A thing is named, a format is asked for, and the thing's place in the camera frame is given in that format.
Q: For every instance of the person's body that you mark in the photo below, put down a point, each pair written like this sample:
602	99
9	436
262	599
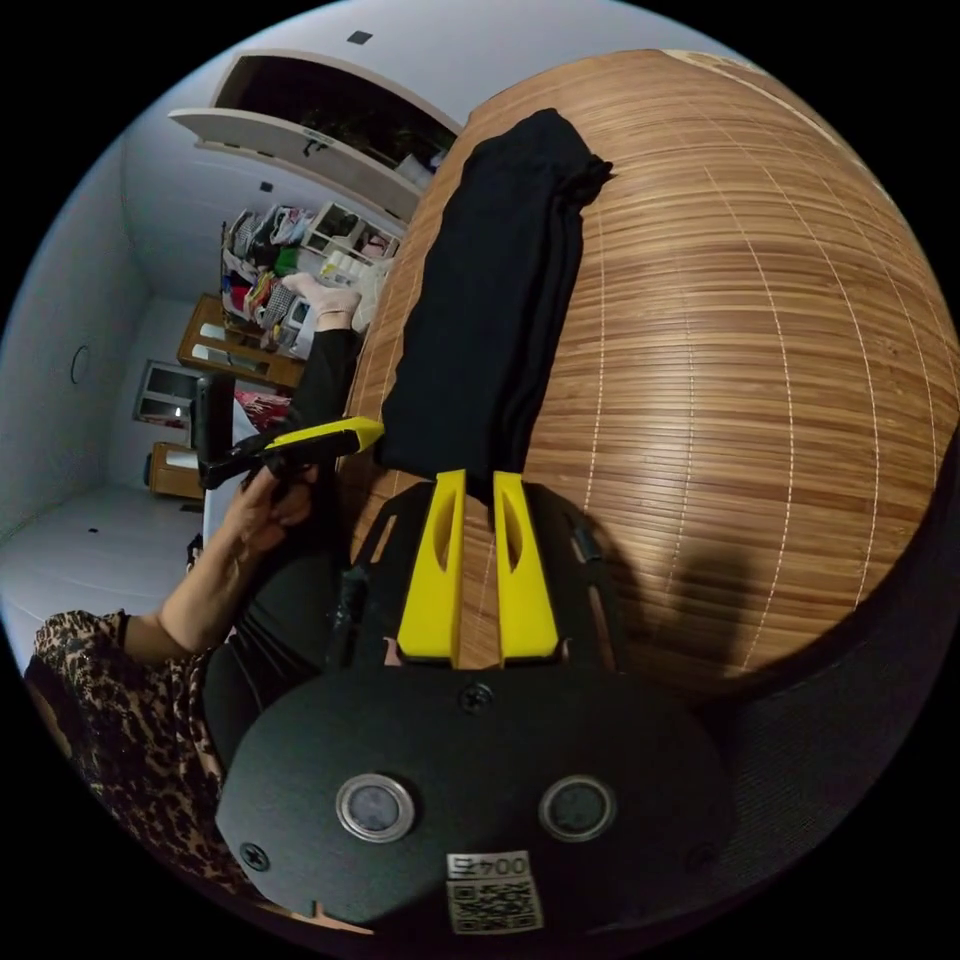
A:
112	712

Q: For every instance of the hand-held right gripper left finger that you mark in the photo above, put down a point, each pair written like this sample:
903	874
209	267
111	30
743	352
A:
439	577

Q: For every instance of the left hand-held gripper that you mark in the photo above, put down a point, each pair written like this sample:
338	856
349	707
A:
247	461

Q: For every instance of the open door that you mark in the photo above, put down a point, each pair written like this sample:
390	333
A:
300	146

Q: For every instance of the white shelf with clothes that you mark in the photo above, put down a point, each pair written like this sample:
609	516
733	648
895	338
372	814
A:
255	247

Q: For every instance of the person's left hand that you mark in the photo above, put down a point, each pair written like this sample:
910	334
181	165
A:
262	525

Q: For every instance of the wooden cabinet with glass doors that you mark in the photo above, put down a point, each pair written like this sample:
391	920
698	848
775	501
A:
202	330

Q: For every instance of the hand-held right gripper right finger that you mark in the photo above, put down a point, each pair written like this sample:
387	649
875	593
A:
525	585

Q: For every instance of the person's left forearm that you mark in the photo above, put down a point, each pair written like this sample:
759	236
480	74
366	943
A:
187	607

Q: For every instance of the small wooden cabinet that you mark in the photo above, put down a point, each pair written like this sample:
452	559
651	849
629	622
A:
169	469

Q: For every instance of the bed with woven mat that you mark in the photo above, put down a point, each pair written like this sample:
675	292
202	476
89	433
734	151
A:
750	337

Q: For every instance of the black pants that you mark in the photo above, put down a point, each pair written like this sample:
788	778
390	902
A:
487	300

